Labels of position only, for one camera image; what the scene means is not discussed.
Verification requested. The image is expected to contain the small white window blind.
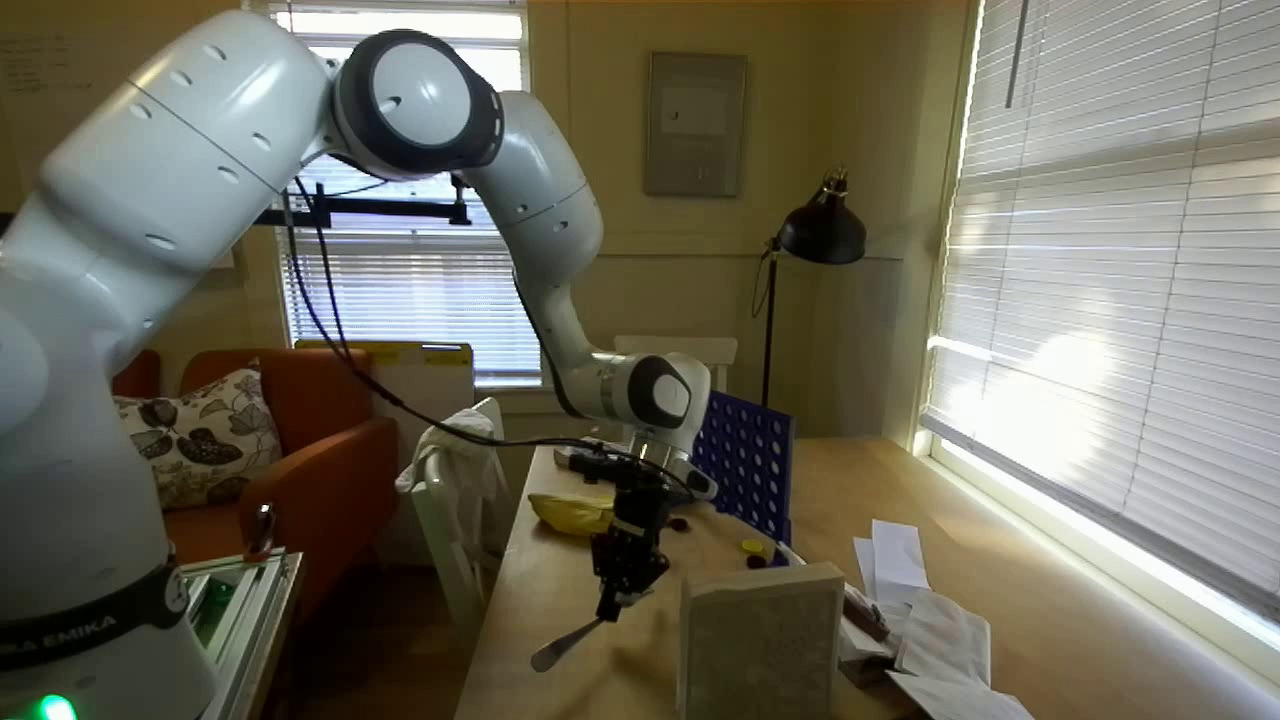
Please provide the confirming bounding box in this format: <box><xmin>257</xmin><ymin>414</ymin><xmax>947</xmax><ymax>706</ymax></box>
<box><xmin>265</xmin><ymin>0</ymin><xmax>546</xmax><ymax>385</ymax></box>

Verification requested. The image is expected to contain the yellow banana toy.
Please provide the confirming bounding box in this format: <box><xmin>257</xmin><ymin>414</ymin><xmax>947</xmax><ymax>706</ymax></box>
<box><xmin>527</xmin><ymin>490</ymin><xmax>619</xmax><ymax>546</ymax></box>

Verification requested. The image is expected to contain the large white window blind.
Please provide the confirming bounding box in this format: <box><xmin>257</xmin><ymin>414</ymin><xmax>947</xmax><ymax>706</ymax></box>
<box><xmin>915</xmin><ymin>0</ymin><xmax>1280</xmax><ymax>610</ymax></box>

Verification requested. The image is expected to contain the beige cardboard box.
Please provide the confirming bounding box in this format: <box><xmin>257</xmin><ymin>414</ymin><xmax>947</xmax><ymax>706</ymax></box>
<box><xmin>674</xmin><ymin>558</ymin><xmax>847</xmax><ymax>720</ymax></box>

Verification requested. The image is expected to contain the white paper sheet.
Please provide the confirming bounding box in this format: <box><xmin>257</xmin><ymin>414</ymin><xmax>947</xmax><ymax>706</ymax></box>
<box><xmin>874</xmin><ymin>582</ymin><xmax>997</xmax><ymax>690</ymax></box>
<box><xmin>883</xmin><ymin>665</ymin><xmax>1036</xmax><ymax>720</ymax></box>
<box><xmin>851</xmin><ymin>518</ymin><xmax>934</xmax><ymax>597</ymax></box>
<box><xmin>837</xmin><ymin>610</ymin><xmax>896</xmax><ymax>672</ymax></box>

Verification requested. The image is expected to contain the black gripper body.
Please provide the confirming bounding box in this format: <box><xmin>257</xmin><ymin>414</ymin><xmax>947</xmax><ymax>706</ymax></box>
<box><xmin>605</xmin><ymin>482</ymin><xmax>674</xmax><ymax>566</ymax></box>

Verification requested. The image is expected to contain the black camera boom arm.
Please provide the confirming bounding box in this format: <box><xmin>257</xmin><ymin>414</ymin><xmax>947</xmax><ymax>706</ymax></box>
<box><xmin>253</xmin><ymin>181</ymin><xmax>478</xmax><ymax>231</ymax></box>

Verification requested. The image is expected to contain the blue connect four grid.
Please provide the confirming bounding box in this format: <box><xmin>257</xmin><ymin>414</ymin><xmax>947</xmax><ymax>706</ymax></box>
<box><xmin>690</xmin><ymin>387</ymin><xmax>800</xmax><ymax>548</ymax></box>

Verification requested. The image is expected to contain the grey wall panel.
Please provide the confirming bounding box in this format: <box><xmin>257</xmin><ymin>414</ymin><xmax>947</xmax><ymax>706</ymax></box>
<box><xmin>640</xmin><ymin>49</ymin><xmax>752</xmax><ymax>206</ymax></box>

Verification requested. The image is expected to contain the black floor lamp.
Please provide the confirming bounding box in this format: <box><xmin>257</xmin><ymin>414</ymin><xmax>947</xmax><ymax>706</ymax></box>
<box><xmin>755</xmin><ymin>173</ymin><xmax>873</xmax><ymax>414</ymax></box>

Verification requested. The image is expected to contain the orange armchair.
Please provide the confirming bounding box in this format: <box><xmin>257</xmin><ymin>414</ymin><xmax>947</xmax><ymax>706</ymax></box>
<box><xmin>107</xmin><ymin>344</ymin><xmax>401</xmax><ymax>634</ymax></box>

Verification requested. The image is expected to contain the floral leaf print cushion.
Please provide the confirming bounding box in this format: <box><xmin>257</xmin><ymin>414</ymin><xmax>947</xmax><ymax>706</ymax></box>
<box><xmin>110</xmin><ymin>367</ymin><xmax>287</xmax><ymax>511</ymax></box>

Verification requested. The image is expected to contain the small dark metal knob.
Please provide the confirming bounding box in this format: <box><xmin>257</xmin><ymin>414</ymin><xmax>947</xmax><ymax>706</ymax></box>
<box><xmin>245</xmin><ymin>496</ymin><xmax>281</xmax><ymax>561</ymax></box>

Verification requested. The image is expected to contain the brown cardboard piece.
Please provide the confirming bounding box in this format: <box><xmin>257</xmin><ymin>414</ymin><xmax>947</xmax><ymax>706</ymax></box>
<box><xmin>690</xmin><ymin>504</ymin><xmax>755</xmax><ymax>572</ymax></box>

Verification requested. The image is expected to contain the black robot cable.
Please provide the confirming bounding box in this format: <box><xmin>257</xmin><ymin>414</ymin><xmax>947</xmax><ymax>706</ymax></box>
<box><xmin>275</xmin><ymin>173</ymin><xmax>614</xmax><ymax>458</ymax></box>

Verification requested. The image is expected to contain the white wooden chair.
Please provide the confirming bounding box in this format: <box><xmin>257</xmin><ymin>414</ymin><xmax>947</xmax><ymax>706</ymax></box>
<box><xmin>390</xmin><ymin>392</ymin><xmax>515</xmax><ymax>634</ymax></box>

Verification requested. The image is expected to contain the stack of white green boards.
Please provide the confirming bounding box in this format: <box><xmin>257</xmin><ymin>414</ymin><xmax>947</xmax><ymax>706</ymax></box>
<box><xmin>170</xmin><ymin>548</ymin><xmax>309</xmax><ymax>720</ymax></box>

